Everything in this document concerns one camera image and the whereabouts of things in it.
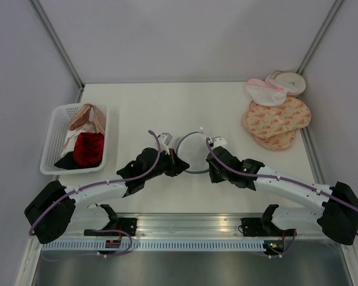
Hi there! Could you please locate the white slotted cable duct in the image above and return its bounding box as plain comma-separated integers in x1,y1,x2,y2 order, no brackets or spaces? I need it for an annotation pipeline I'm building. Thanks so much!
42,239,265,252

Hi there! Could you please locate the white pink-trim mesh bag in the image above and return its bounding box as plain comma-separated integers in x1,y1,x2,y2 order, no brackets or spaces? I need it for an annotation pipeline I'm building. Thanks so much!
245,79,288,107

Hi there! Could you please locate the red bra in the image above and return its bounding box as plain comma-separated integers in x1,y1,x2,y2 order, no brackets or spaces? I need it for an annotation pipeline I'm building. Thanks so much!
73,132,104,169

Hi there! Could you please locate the pink beige bra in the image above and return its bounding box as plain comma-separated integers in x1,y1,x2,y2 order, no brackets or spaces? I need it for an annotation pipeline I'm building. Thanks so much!
68,104,106,135

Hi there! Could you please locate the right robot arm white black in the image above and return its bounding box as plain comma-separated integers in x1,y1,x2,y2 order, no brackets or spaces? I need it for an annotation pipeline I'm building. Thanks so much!
207,146,358,245

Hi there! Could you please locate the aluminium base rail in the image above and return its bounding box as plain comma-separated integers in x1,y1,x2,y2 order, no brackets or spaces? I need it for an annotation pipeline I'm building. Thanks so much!
31,213,354,239

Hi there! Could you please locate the beige round laundry bag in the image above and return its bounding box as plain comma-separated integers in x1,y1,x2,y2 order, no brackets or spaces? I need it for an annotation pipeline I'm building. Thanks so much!
265,70,307,97

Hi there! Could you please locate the white mesh laundry bag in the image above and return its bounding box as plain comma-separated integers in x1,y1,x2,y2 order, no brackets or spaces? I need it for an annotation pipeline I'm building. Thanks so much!
175,128,209,175

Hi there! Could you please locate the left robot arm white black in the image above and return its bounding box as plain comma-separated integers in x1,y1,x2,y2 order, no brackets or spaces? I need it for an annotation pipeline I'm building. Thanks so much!
24,148,190,244

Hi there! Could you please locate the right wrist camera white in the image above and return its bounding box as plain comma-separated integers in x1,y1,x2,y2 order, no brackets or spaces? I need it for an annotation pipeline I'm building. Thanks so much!
209,136,227,149

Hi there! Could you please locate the white plastic basket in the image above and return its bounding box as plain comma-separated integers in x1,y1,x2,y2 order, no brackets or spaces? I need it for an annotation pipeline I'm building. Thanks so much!
40,103,110,176

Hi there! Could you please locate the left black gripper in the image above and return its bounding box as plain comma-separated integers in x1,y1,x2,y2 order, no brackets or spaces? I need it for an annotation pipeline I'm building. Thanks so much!
143,147,189,181

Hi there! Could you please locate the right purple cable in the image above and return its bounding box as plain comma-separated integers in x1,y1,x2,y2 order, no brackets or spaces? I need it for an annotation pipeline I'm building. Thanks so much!
205,136,358,239

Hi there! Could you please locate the white cloth in basket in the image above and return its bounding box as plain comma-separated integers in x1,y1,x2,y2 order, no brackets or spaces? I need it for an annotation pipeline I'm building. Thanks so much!
60,123,95,157

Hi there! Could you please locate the floral orange laundry bag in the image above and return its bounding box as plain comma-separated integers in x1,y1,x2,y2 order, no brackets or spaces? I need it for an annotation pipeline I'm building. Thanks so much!
242,97,311,151

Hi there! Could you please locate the black garment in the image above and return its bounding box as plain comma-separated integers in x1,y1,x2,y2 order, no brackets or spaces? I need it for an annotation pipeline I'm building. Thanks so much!
54,151,101,170

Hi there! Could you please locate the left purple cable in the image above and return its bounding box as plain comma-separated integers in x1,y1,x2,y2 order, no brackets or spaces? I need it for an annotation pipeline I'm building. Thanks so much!
28,129,163,237

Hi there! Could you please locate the purple cable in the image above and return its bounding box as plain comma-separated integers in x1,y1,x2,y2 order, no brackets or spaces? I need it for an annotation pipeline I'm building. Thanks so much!
205,136,358,239
28,129,163,237

